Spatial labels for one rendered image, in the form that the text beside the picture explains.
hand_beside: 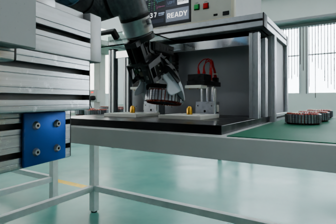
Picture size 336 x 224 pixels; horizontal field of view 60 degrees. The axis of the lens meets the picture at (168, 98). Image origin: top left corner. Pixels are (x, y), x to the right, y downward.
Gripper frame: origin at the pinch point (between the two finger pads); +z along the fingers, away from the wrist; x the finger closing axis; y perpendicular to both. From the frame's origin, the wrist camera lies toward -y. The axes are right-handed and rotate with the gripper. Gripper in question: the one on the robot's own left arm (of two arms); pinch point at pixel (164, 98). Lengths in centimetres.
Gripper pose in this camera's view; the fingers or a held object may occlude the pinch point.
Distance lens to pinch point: 84.5
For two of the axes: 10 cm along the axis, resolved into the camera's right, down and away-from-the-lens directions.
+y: -4.6, 4.9, -7.4
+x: 8.5, 0.0, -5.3
